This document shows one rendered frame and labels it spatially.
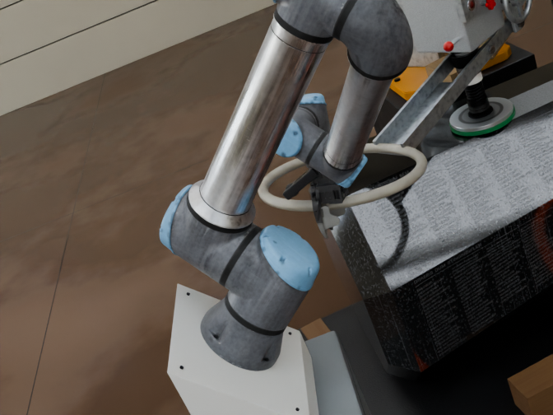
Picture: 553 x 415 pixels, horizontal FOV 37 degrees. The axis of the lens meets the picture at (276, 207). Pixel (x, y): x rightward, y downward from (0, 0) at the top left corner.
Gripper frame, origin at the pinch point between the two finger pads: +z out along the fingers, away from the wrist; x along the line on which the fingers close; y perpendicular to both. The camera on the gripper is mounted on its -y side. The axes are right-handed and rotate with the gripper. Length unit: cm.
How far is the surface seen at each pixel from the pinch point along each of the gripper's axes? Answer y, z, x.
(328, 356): 3.4, 22.1, -26.9
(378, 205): 2, 15, 50
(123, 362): -147, 103, 94
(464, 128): 29, 0, 74
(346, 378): 9.8, 22.8, -34.9
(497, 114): 39, -2, 79
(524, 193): 46, 20, 63
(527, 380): 42, 79, 45
